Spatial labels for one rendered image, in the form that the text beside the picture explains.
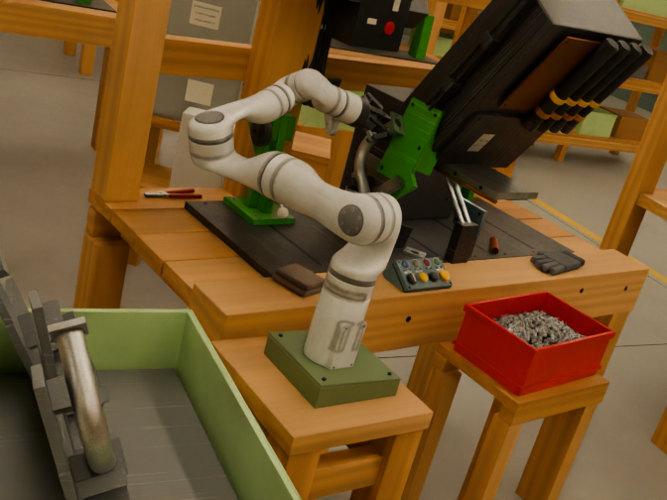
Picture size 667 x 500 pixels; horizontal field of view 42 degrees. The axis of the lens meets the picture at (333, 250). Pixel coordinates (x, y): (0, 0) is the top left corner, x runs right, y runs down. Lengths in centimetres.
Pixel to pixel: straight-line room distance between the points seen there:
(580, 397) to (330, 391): 74
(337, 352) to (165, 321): 32
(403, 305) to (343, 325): 45
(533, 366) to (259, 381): 63
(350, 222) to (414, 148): 71
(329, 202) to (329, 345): 26
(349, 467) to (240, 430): 38
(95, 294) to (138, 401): 84
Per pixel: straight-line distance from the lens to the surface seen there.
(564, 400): 207
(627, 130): 884
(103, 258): 226
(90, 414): 98
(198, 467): 138
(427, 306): 207
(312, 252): 209
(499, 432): 198
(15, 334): 132
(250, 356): 168
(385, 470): 170
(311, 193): 157
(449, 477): 307
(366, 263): 156
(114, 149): 215
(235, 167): 173
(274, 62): 229
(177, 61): 225
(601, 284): 261
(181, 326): 157
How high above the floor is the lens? 168
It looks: 21 degrees down
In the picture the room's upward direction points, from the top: 15 degrees clockwise
